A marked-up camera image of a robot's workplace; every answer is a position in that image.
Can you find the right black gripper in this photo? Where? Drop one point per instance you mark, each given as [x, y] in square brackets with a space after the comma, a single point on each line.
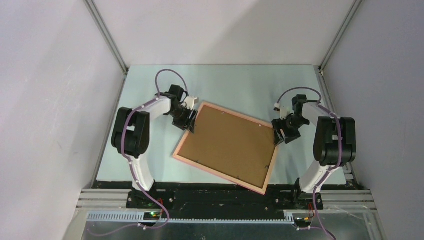
[278, 124]

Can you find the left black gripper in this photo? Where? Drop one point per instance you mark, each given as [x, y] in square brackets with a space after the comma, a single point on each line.
[187, 123]

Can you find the orange wooden picture frame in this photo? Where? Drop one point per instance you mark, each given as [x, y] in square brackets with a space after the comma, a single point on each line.
[228, 179]

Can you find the brown cardboard backing board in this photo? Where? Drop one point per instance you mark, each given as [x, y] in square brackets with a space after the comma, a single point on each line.
[228, 145]

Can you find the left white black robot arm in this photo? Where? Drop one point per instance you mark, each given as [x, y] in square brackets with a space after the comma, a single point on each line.
[132, 129]

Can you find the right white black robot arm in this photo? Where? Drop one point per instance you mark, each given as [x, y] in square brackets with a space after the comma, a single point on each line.
[334, 143]

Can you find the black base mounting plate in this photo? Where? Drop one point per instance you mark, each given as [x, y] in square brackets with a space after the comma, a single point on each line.
[231, 205]

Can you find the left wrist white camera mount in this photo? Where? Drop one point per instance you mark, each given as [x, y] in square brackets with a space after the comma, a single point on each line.
[189, 102]

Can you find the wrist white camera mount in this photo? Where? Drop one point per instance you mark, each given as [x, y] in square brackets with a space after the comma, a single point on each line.
[189, 102]
[283, 111]

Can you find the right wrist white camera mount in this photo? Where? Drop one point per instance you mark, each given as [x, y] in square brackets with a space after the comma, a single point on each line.
[283, 111]

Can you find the aluminium front rail frame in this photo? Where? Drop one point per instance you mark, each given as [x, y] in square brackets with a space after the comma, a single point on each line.
[349, 214]

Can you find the grey slotted cable duct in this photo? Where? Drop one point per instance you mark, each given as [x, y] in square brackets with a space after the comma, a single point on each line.
[142, 217]

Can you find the left aluminium corner post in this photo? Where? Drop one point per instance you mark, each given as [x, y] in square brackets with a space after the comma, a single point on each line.
[106, 34]

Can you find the aluminium corner post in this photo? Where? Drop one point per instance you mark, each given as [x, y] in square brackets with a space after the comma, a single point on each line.
[340, 33]
[106, 34]

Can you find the right aluminium corner post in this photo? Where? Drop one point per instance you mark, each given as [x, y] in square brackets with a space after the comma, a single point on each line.
[340, 33]

